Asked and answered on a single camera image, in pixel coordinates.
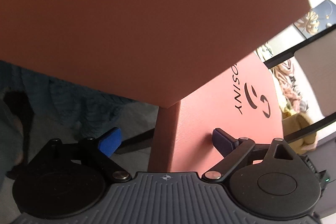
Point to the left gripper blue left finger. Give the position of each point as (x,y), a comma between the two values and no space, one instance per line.
(108,143)

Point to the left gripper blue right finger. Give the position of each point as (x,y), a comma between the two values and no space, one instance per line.
(235,153)

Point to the orange cardboard box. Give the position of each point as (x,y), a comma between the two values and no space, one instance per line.
(174,54)

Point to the yellow sofa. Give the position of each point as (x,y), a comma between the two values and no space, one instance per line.
(292,122)

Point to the pink blanket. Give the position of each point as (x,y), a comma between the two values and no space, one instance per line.
(291,98)

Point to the blue cushioned chair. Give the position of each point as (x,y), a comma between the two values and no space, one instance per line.
(67,103)

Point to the white black chair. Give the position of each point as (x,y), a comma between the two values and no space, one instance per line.
(316,57)

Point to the framed blue wall picture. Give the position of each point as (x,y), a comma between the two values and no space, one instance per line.
(317,19)

